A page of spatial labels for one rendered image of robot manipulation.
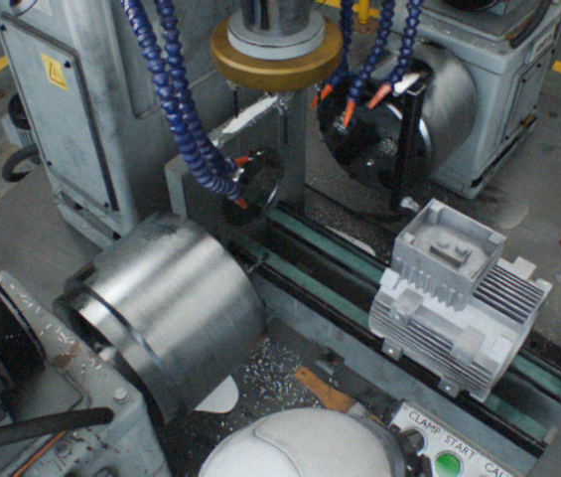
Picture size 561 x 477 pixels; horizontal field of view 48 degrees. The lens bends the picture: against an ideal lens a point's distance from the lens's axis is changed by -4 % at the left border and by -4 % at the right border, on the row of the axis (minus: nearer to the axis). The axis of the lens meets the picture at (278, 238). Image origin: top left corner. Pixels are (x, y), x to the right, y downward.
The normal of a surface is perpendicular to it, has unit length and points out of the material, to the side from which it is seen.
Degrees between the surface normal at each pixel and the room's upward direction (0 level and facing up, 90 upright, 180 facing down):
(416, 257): 90
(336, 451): 45
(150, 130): 90
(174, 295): 28
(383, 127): 90
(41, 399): 0
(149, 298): 20
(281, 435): 36
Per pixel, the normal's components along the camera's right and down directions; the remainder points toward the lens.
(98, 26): 0.76, 0.47
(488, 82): -0.65, 0.57
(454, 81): 0.48, -0.22
